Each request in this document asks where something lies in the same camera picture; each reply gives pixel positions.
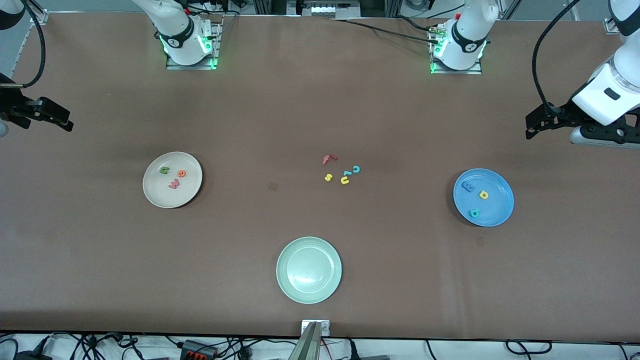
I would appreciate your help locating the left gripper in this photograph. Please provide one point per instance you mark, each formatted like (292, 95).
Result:
(564, 112)

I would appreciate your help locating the blue letter e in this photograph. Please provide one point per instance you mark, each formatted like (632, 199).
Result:
(469, 186)

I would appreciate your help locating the cyan letter b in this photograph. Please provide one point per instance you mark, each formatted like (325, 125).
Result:
(474, 213)

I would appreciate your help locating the red letter w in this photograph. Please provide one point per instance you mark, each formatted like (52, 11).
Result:
(174, 184)

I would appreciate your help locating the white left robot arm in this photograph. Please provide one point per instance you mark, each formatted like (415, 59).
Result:
(470, 35)

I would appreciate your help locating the blue round plate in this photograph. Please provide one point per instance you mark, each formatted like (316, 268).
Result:
(492, 210)

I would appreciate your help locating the brown table cover mat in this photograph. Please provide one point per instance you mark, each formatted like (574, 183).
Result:
(100, 280)

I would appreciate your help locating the beige round plate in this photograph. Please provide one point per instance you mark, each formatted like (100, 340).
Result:
(172, 197)

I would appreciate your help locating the black power adapter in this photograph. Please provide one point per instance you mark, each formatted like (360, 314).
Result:
(32, 356)

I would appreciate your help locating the grey terminal block device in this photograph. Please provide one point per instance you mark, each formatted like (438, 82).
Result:
(330, 10)

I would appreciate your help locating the black orange power strip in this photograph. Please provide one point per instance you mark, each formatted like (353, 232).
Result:
(197, 350)

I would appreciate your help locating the pale green round plate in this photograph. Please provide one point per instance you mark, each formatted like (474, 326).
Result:
(309, 270)

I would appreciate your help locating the black plug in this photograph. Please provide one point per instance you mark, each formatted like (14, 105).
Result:
(352, 350)

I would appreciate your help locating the metal corner bracket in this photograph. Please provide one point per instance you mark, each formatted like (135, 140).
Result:
(609, 25)

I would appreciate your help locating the aluminium frame profile with bracket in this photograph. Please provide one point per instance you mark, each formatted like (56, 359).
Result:
(39, 19)

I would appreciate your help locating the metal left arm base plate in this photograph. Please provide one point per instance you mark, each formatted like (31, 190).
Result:
(475, 71)

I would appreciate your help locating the slanted aluminium frame profile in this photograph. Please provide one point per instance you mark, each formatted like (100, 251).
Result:
(507, 9)

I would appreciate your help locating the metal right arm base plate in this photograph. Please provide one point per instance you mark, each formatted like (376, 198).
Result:
(192, 66)

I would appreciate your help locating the small metal clamp bracket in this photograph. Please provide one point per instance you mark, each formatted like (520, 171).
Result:
(325, 327)

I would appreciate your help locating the grey aluminium camera pole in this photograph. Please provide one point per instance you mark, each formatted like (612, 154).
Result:
(306, 347)

